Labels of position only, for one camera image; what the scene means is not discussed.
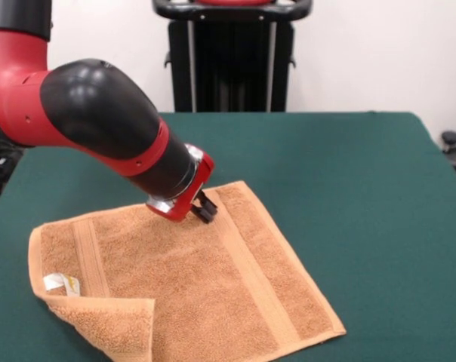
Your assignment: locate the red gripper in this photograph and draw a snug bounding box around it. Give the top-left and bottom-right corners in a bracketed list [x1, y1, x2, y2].
[162, 150, 218, 225]

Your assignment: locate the orange terry towel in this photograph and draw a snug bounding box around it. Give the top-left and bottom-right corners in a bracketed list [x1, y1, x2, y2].
[27, 180, 347, 362]

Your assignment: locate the dark green table cloth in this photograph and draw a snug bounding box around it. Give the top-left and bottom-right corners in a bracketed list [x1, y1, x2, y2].
[0, 111, 456, 362]

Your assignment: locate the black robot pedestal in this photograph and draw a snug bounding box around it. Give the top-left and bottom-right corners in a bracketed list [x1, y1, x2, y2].
[151, 0, 312, 113]

